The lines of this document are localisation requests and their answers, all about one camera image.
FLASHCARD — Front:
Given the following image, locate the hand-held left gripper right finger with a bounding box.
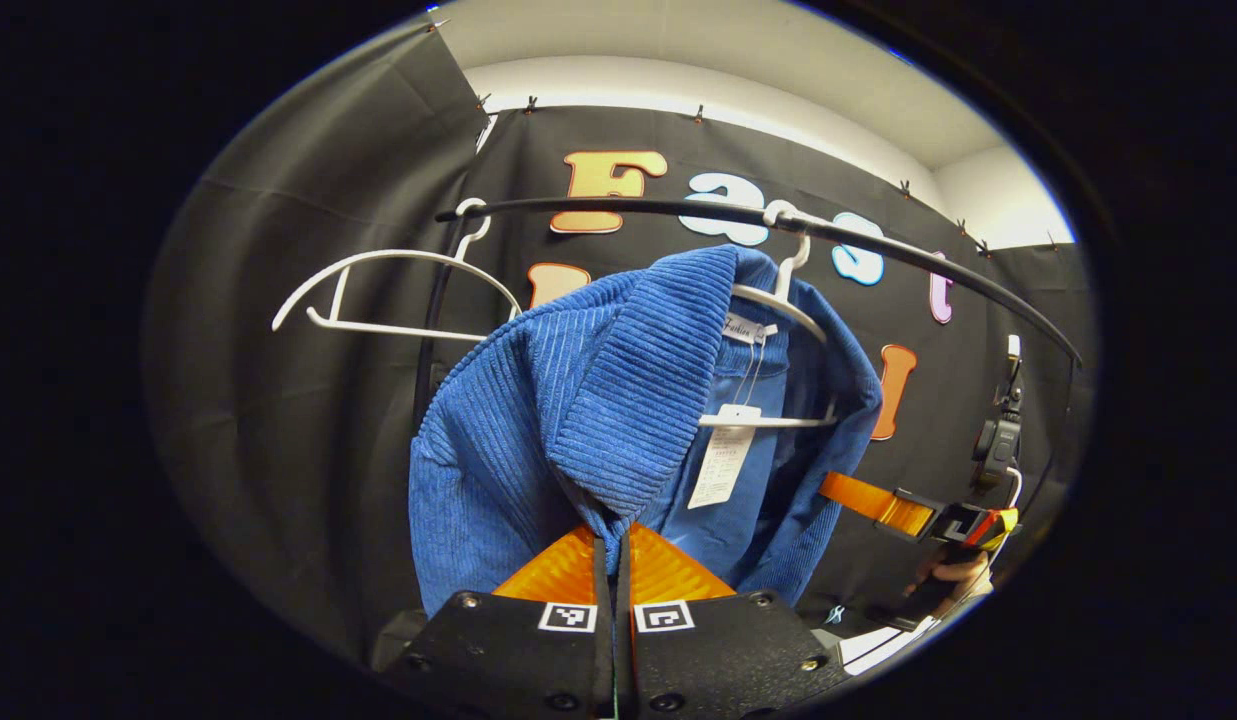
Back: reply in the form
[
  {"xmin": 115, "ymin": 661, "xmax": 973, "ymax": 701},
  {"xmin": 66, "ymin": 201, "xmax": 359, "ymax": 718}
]
[{"xmin": 615, "ymin": 522, "xmax": 849, "ymax": 720}]

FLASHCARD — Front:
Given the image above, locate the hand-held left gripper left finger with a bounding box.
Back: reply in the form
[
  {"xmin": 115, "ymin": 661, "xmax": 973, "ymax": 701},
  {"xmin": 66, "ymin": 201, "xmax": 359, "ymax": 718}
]
[{"xmin": 383, "ymin": 525, "xmax": 616, "ymax": 720}]

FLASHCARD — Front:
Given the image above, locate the blue corduroy jacket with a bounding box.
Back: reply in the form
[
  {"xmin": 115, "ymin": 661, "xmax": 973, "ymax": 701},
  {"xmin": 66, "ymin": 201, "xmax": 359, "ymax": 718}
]
[{"xmin": 408, "ymin": 245, "xmax": 884, "ymax": 616}]

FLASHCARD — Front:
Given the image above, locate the white plastic hanger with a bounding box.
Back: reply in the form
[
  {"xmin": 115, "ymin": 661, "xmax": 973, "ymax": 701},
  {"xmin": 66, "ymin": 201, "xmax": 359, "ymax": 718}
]
[
  {"xmin": 271, "ymin": 198, "xmax": 524, "ymax": 343},
  {"xmin": 698, "ymin": 200, "xmax": 841, "ymax": 429}
]

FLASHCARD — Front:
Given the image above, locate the white paper hang tag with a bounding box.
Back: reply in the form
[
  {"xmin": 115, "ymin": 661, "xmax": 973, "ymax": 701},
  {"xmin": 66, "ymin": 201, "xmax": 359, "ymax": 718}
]
[{"xmin": 688, "ymin": 405, "xmax": 762, "ymax": 509}]

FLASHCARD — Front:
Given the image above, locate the black backdrop cloth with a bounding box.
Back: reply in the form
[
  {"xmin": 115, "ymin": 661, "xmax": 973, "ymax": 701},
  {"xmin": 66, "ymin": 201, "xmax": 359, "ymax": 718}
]
[{"xmin": 143, "ymin": 15, "xmax": 1097, "ymax": 666}]

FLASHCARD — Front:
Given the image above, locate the row of black backdrop clips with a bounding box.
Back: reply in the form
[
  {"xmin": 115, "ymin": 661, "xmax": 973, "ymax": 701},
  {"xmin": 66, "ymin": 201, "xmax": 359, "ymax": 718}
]
[{"xmin": 425, "ymin": 15, "xmax": 1059, "ymax": 256}]

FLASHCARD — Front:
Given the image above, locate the black clothes rail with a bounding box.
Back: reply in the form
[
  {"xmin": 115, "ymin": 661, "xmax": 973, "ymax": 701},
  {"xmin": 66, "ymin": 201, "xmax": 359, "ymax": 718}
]
[{"xmin": 410, "ymin": 196, "xmax": 1084, "ymax": 521}]

